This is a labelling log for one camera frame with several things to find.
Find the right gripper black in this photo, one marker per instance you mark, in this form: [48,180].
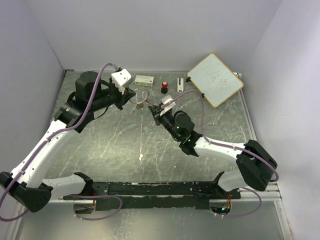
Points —
[157,118]

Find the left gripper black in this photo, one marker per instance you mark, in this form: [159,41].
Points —
[122,97]

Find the silver keys bunch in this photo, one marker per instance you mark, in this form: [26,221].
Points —
[141,104]

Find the large silver keyring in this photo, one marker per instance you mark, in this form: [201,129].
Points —
[141,95]

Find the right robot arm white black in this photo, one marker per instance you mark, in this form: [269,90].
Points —
[255,167]

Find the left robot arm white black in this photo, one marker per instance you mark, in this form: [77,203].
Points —
[26,182]

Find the white green cardboard box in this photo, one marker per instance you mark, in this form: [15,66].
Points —
[143,80]

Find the red black stamp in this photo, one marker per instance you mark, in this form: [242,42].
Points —
[164,87]

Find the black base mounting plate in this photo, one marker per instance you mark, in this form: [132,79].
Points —
[173,194]

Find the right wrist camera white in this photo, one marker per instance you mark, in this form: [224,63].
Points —
[167,104]

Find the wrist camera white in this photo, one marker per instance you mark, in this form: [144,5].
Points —
[122,79]
[167,104]

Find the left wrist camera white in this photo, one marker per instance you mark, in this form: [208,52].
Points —
[122,79]

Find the small whiteboard yellow frame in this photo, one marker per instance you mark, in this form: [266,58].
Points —
[215,80]

